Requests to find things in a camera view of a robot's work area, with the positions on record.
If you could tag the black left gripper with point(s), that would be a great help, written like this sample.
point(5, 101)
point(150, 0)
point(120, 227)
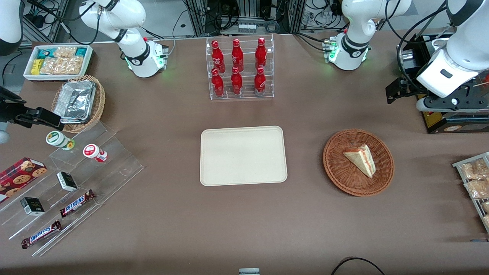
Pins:
point(408, 88)

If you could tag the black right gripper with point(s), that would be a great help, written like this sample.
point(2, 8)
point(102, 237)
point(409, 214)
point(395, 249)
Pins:
point(11, 109)

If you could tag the triangular sandwich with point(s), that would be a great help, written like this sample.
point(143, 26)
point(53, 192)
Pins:
point(363, 158)

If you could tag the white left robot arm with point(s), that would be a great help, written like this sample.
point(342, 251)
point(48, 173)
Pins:
point(355, 23)

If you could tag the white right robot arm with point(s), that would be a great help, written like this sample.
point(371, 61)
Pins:
point(114, 15)

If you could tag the light wicker basket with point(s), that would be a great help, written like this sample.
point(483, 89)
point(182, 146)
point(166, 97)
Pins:
point(100, 99)

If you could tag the tray of packaged snacks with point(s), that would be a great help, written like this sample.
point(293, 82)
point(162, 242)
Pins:
point(458, 165)

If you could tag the brown wicker basket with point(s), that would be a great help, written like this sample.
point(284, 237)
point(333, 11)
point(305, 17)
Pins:
point(344, 172)

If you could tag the beige rectangular tray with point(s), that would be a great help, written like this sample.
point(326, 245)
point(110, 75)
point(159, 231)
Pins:
point(242, 156)

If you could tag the green lid yogurt cup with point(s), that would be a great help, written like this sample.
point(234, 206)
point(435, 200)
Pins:
point(57, 138)

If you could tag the aluminium foil container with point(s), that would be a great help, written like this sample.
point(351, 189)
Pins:
point(76, 101)

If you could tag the black food warmer machine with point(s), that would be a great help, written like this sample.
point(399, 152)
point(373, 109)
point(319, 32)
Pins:
point(439, 122)

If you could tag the yellow snack pack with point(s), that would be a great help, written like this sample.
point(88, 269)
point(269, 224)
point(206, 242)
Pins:
point(35, 67)

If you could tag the clear cracker bag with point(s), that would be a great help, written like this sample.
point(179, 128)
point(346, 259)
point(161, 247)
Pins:
point(65, 51)
point(63, 65)

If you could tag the red lid yogurt cup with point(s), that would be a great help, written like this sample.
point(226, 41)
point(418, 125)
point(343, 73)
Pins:
point(91, 151)

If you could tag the red cookie box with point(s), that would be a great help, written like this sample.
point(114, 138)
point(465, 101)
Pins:
point(19, 177)

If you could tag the teal snack pack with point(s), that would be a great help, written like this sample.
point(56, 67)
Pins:
point(81, 50)
point(46, 52)

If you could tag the small black box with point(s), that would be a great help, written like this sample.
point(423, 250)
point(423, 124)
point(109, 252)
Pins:
point(67, 181)
point(32, 206)

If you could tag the white rectangular snack bin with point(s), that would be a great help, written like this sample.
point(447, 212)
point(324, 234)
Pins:
point(89, 65)

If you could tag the wooden skewer stick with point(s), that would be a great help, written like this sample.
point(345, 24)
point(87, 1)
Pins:
point(482, 83)

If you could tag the clear acrylic stepped display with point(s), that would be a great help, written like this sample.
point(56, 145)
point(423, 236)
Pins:
point(114, 168)

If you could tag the Snickers chocolate bar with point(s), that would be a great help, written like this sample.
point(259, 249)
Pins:
point(41, 234)
point(76, 203)

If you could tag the clear pastry bag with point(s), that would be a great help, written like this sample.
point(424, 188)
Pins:
point(477, 189)
point(486, 207)
point(486, 221)
point(475, 170)

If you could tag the red cola bottle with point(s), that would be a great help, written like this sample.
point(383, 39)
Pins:
point(237, 55)
point(217, 55)
point(236, 82)
point(259, 82)
point(217, 84)
point(261, 53)

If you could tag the clear acrylic bottle rack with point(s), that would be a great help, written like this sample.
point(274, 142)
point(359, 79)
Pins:
point(248, 95)

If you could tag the small dark flat object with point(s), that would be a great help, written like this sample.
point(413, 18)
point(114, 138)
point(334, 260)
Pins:
point(479, 240)

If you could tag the white power strip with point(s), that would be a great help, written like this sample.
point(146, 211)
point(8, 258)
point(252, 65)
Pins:
point(247, 28)

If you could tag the small grey device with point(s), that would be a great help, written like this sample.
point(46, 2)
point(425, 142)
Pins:
point(249, 271)

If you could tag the aluminium equipment frame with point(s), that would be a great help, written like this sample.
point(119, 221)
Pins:
point(198, 19)

